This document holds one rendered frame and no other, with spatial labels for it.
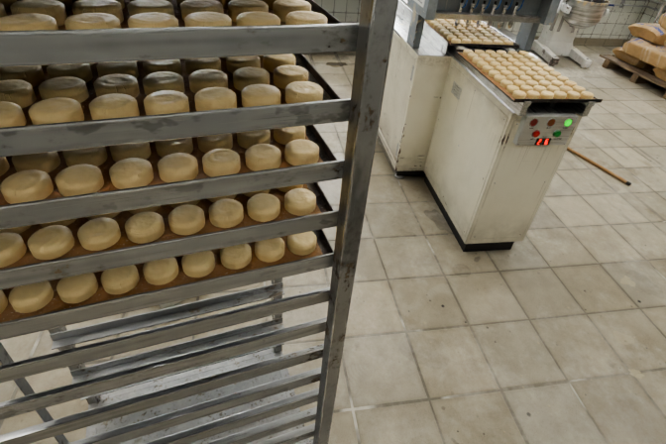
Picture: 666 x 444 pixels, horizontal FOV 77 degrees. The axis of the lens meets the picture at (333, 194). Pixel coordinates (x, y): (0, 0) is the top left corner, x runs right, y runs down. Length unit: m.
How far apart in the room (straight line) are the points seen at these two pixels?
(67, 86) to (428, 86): 2.12
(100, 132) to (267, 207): 0.25
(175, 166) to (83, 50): 0.18
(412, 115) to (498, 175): 0.72
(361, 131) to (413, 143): 2.14
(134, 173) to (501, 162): 1.70
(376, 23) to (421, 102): 2.07
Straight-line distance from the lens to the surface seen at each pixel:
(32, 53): 0.48
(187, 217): 0.63
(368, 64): 0.49
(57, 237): 0.66
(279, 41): 0.48
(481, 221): 2.23
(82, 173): 0.60
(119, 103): 0.54
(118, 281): 0.70
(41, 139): 0.52
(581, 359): 2.20
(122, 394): 1.68
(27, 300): 0.72
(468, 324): 2.07
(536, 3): 2.71
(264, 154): 0.59
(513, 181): 2.15
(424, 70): 2.46
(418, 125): 2.60
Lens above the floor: 1.55
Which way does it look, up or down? 37 degrees down
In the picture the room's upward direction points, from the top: 6 degrees clockwise
